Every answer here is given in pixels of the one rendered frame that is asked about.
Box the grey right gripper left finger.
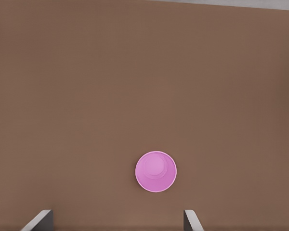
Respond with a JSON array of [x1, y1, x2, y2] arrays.
[[20, 209, 53, 231]]

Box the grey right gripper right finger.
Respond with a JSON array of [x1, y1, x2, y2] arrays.
[[184, 209, 205, 231]]

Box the pink bowl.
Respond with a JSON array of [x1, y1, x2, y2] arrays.
[[135, 151, 177, 193]]

